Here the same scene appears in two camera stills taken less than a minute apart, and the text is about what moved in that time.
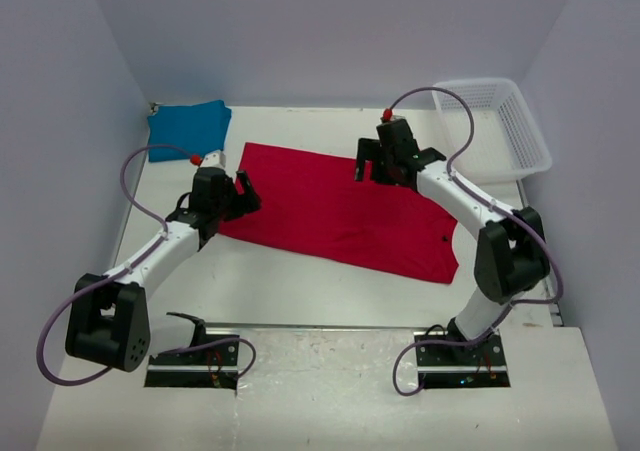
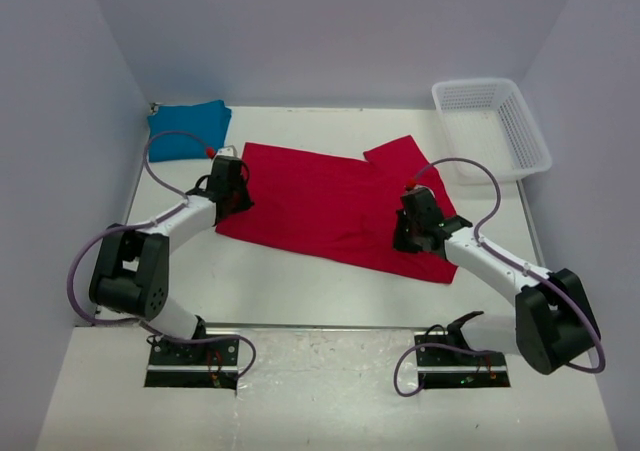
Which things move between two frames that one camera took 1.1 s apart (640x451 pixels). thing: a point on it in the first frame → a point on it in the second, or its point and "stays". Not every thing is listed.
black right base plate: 477,365 stays
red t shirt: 311,203 stays
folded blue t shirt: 177,132 stays
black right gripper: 368,151 → 398,242
